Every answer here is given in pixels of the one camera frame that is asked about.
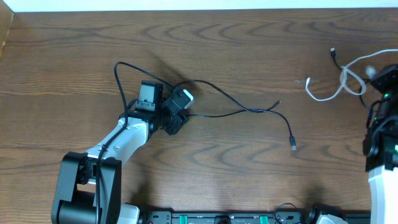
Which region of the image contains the white USB cable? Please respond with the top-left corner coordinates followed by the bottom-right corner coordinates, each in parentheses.
top-left (305, 48), bottom-right (398, 103)

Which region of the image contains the thin black cable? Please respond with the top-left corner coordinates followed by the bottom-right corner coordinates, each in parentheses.
top-left (330, 47), bottom-right (382, 110)

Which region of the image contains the black USB cable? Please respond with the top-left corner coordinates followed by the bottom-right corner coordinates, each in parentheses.
top-left (174, 79), bottom-right (298, 151)

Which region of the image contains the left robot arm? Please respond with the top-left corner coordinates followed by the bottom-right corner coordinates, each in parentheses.
top-left (51, 81), bottom-right (194, 224)

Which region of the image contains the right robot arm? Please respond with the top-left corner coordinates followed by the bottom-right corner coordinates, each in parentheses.
top-left (363, 64), bottom-right (397, 224)

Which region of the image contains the left camera black cable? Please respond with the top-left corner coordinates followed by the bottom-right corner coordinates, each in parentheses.
top-left (95, 61), bottom-right (175, 224)

